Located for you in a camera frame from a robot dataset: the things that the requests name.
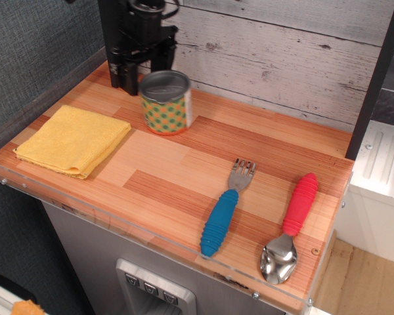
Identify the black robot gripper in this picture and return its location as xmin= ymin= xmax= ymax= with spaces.
xmin=110 ymin=1 xmax=179 ymax=96

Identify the green orange patterned tin can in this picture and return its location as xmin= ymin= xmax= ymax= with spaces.
xmin=139 ymin=70 xmax=192 ymax=135

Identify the folded yellow cloth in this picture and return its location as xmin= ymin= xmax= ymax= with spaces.
xmin=14 ymin=105 xmax=131 ymax=179

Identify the grey toy fridge cabinet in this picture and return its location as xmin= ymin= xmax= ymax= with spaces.
xmin=44 ymin=203 xmax=282 ymax=314

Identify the silver toy fridge dispenser panel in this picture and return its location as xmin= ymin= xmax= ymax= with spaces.
xmin=116 ymin=259 xmax=197 ymax=314

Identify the orange object at corner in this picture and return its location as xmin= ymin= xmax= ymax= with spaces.
xmin=11 ymin=300 xmax=45 ymax=315

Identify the white toy sink unit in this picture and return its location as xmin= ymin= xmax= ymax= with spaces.
xmin=334 ymin=47 xmax=394 ymax=267

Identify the blue handled metal fork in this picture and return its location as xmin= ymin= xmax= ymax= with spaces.
xmin=200 ymin=158 xmax=256 ymax=257

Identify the red handled metal spoon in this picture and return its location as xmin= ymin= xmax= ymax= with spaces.
xmin=260 ymin=173 xmax=318 ymax=285

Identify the dark right shelf post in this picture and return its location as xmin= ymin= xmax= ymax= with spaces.
xmin=345 ymin=11 xmax=394 ymax=161

